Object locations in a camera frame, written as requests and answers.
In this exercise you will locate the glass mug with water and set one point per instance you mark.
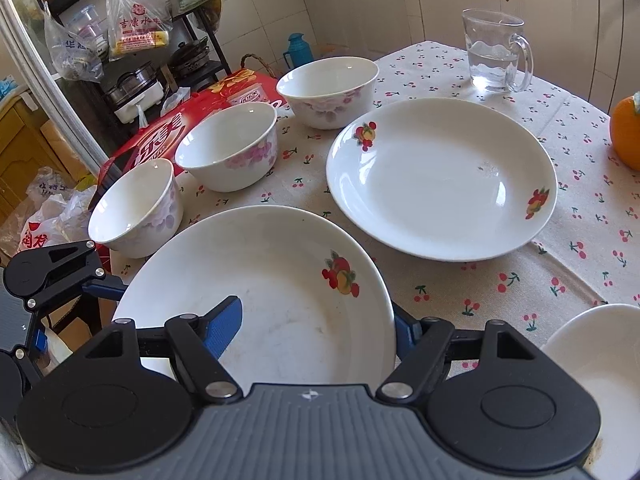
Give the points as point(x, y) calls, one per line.
point(492, 55)

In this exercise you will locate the cherry print tablecloth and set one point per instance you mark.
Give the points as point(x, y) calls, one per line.
point(575, 210)

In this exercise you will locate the black metal shelf rack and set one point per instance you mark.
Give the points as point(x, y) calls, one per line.
point(216, 45)

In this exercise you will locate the red drink carton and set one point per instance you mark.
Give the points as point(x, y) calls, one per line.
point(150, 135)

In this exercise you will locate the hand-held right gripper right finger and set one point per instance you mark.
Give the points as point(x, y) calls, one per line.
point(406, 332)

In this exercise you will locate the teal thermos flask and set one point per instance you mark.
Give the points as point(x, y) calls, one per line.
point(300, 52)

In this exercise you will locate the black pot with lid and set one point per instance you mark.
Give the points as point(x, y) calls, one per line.
point(190, 57)

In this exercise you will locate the clear bag with red print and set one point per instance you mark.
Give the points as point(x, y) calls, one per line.
point(140, 25)

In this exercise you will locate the white plastic bag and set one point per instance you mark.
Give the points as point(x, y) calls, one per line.
point(50, 210)

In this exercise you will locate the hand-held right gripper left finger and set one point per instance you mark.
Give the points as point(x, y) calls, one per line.
point(225, 327)

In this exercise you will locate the white fruit print plate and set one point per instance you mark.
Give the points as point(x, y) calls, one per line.
point(280, 310)
point(595, 360)
point(440, 180)

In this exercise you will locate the cardboard box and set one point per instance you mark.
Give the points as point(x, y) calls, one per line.
point(75, 325)

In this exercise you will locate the sliding glass door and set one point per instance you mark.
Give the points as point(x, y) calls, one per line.
point(60, 110)

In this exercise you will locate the clear bag with containers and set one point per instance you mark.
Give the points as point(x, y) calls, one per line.
point(75, 55)

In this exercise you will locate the white floral bowl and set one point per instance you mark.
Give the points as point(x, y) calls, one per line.
point(325, 90)
point(132, 205)
point(225, 145)

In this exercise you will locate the electric cooking pot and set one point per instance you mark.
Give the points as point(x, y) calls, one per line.
point(135, 85)

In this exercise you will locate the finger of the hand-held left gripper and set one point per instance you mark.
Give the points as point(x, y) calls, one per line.
point(31, 366)
point(107, 289)

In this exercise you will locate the orange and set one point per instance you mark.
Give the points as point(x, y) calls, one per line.
point(627, 135)

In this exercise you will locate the white kitchen cabinets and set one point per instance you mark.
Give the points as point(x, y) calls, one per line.
point(425, 5)

